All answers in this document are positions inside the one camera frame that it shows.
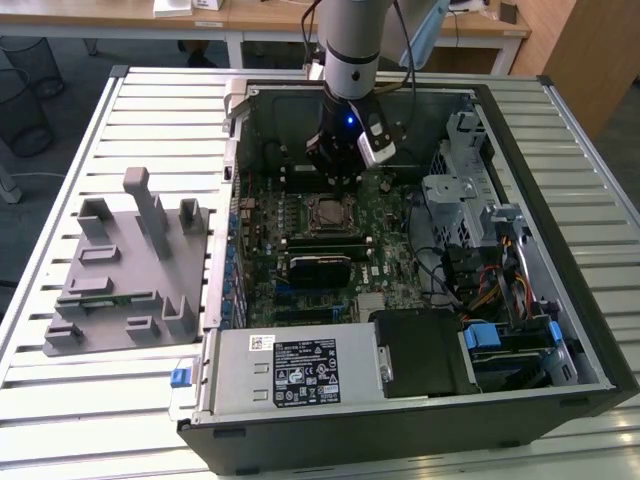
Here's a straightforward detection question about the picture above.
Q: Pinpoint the small black graphics card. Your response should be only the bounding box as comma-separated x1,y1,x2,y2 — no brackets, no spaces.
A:
287,253,354,291

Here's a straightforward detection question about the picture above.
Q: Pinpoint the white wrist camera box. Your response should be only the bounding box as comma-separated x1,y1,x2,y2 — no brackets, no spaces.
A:
357,98,397,167

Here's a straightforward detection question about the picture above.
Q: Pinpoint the coloured power wire bundle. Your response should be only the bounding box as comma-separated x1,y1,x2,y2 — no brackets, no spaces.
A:
459,238,532,324

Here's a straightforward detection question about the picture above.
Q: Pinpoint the grey metal drive cage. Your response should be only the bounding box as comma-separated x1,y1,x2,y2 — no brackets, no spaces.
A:
419,110,507,251

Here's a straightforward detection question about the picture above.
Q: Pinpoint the grey parts rack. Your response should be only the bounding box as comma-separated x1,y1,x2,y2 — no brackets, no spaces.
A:
42,167,214,357

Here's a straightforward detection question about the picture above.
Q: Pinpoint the green RAM stick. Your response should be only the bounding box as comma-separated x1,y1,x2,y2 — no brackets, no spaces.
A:
82,294,151,308

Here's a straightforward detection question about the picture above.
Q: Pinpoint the green motherboard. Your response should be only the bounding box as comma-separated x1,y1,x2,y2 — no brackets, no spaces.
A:
234,167,454,329

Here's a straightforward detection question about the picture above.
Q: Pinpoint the hard disk in blue carrier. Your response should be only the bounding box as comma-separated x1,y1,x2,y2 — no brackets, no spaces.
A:
462,322,551,392

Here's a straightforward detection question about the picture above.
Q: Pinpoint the silver CPU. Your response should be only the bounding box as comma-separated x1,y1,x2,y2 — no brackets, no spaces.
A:
318,199,351,226

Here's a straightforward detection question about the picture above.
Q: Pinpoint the CPU socket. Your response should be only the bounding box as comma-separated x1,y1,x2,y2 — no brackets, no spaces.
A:
303,192,362,237

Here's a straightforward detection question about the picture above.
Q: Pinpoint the white metal desk leg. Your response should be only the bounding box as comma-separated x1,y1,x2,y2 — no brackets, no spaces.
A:
0,134,24,204

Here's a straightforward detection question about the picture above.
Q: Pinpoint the black expansion slot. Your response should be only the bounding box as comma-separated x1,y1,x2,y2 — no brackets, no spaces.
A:
273,308,334,323

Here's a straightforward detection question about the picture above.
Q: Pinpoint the black wire mesh bin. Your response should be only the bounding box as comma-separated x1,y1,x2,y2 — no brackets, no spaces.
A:
0,37,66,99
0,67,56,159

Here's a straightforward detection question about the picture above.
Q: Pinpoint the silver chipset heatsink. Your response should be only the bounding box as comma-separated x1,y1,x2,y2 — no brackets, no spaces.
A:
356,293,393,322

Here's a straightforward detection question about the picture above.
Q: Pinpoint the metal socket cover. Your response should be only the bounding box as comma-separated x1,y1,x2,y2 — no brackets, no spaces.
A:
305,193,359,235

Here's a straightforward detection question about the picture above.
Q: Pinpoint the black PC case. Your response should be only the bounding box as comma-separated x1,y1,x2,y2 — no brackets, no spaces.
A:
175,77,640,476

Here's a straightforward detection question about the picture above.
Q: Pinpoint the silver power supply unit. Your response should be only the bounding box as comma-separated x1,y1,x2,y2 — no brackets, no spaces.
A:
192,322,389,415

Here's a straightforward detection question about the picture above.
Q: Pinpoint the black plastic shroud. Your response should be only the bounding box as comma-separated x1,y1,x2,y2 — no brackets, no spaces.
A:
368,307,482,400

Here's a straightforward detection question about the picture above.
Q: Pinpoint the wooden cabinet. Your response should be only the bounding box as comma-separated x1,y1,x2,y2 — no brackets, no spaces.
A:
509,0,640,146

